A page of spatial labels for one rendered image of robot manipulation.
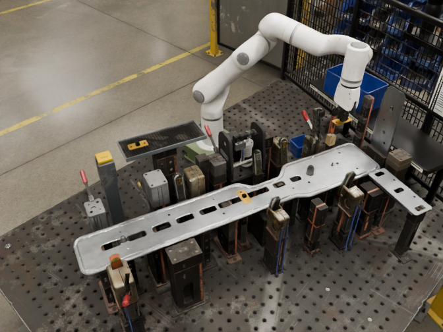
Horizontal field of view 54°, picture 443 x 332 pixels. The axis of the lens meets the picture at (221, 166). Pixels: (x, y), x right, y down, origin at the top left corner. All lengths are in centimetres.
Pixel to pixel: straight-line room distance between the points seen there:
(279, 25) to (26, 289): 153
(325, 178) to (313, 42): 60
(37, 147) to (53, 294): 221
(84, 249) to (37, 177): 205
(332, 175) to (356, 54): 57
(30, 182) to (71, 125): 78
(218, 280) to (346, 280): 55
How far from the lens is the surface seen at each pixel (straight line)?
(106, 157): 185
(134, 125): 408
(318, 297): 194
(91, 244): 174
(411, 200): 200
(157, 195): 179
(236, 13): 480
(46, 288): 206
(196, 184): 184
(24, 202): 355
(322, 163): 206
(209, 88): 214
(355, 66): 175
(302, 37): 179
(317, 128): 208
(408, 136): 232
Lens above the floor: 229
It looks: 40 degrees down
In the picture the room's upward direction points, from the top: straight up
